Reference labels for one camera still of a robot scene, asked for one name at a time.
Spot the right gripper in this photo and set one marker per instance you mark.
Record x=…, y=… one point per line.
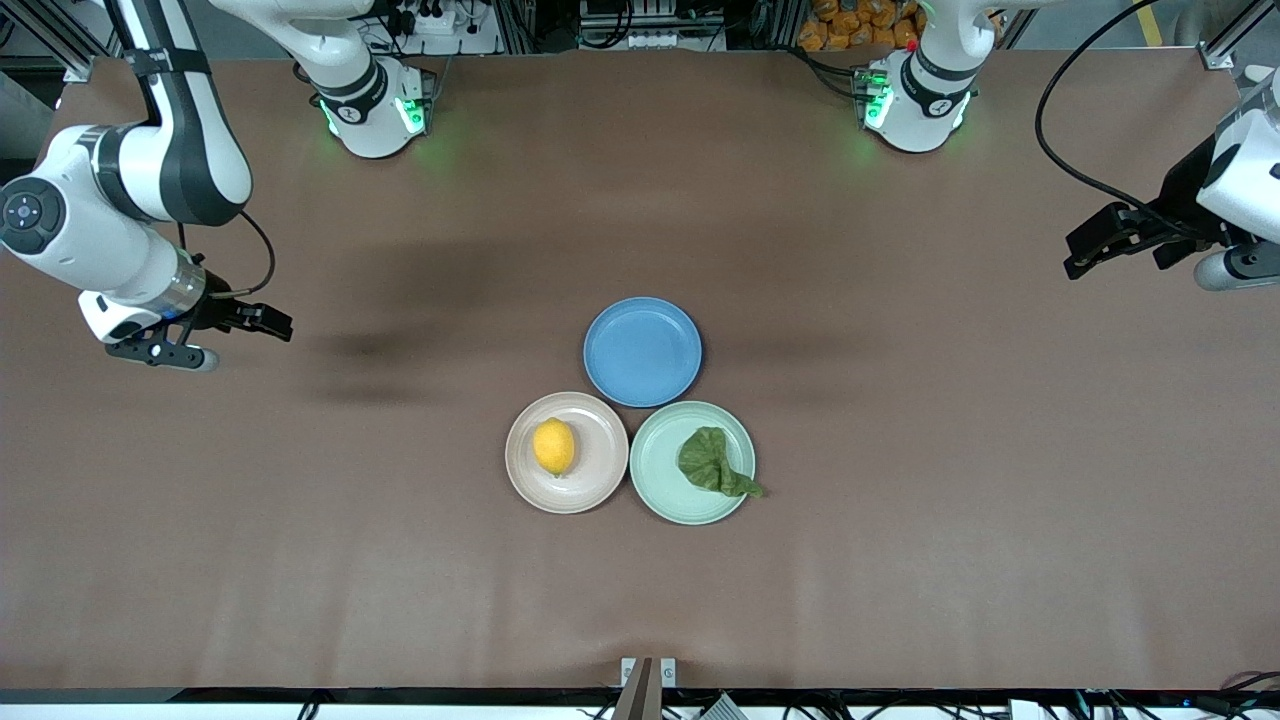
x=214, y=311

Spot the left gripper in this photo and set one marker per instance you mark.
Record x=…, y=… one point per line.
x=1186, y=203

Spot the yellow lemon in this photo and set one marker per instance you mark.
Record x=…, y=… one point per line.
x=554, y=446

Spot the green lettuce leaf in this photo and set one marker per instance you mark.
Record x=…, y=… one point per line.
x=710, y=460

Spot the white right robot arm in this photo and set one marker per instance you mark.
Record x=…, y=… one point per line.
x=80, y=240

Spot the white power strip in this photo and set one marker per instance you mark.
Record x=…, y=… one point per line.
x=435, y=20

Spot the pile of orange bags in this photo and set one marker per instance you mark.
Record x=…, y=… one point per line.
x=840, y=25

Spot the beige pink plate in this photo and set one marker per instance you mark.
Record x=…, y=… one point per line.
x=600, y=470

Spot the blue plate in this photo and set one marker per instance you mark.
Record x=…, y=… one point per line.
x=642, y=352

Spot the light green plate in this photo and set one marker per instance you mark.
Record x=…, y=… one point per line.
x=660, y=485

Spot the aluminium frame profile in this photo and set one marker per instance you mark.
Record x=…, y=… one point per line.
x=80, y=70
x=1220, y=55

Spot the brown camera pole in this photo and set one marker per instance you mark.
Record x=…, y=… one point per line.
x=637, y=695

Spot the small metal table bracket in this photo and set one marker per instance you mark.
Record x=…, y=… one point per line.
x=668, y=672

